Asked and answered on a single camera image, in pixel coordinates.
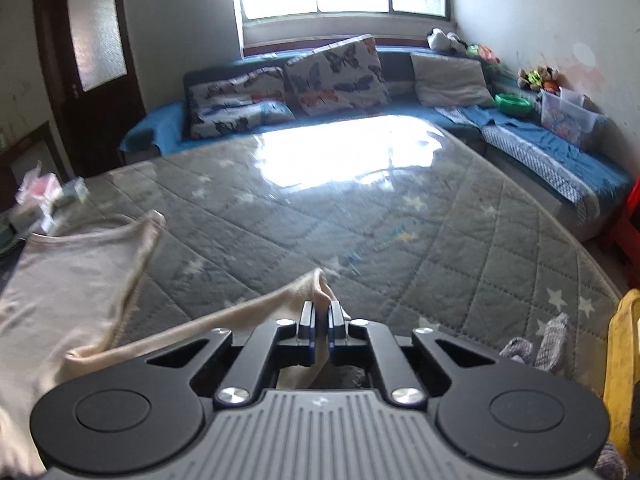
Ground clear storage box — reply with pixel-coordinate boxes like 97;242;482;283
540;87;608;151

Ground grey star quilted table cover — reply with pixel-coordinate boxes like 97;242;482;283
0;116;625;401

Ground grey knit cloth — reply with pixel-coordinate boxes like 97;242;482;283
500;312;573;373

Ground white tissue box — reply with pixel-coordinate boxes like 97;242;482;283
10;160;63;233

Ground group of small plush toys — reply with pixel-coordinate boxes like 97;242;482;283
516;65;561;93

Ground yellow chair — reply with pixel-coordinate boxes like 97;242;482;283
602;289;640;461

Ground red plastic stool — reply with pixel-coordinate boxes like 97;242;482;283
597;175;640;266

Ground dark wooden door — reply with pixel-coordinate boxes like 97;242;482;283
32;0;148;178

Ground colourful plush toy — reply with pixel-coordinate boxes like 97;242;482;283
465;44;501;65

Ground blue sofa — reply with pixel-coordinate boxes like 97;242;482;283
117;45;636;226

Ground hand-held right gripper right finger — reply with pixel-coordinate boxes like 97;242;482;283
326;300;497;408

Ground cream sweater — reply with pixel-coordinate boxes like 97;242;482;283
0;210;362;478

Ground green basin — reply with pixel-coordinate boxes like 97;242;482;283
494;92;535;115

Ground panda plush toy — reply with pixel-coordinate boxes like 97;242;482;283
426;27;468;53

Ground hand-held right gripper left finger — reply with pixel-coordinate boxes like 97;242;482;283
145;301;317;408

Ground dark wooden side table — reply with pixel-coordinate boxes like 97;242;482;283
0;121;68;211

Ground large butterfly print pillow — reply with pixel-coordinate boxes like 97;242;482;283
285;34;393;117

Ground grey pillow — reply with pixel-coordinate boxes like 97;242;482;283
410;51;496;108

